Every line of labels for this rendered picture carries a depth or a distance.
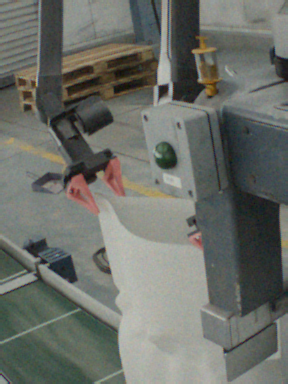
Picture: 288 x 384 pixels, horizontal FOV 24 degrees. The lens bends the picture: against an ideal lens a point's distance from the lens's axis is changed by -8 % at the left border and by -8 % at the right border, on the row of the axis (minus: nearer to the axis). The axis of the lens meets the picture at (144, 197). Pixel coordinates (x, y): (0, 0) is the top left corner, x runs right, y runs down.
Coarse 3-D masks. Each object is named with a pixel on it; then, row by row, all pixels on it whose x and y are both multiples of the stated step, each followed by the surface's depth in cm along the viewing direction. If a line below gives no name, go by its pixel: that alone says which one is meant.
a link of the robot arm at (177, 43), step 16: (176, 0) 103; (192, 0) 104; (176, 16) 103; (192, 16) 104; (176, 32) 103; (192, 32) 104; (176, 48) 103; (192, 48) 104; (160, 64) 106; (176, 64) 102; (192, 64) 103; (160, 80) 106; (176, 80) 102; (192, 80) 103; (160, 96) 107; (176, 96) 102
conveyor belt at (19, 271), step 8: (0, 256) 278; (8, 256) 276; (0, 264) 270; (8, 264) 269; (16, 264) 268; (0, 272) 263; (8, 272) 263; (16, 272) 262; (24, 272) 261; (0, 280) 257; (8, 280) 257; (16, 288) 256; (0, 296) 253
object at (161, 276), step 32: (128, 224) 133; (160, 224) 130; (128, 256) 122; (160, 256) 112; (192, 256) 109; (128, 288) 135; (160, 288) 115; (192, 288) 111; (128, 320) 135; (160, 320) 119; (192, 320) 114; (128, 352) 135; (160, 352) 124; (192, 352) 117
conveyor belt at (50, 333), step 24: (24, 288) 248; (48, 288) 246; (0, 312) 233; (24, 312) 231; (48, 312) 229; (72, 312) 227; (0, 336) 217; (24, 336) 215; (48, 336) 214; (72, 336) 212; (96, 336) 210; (0, 360) 203; (24, 360) 202; (48, 360) 200; (72, 360) 199; (96, 360) 197; (120, 360) 195
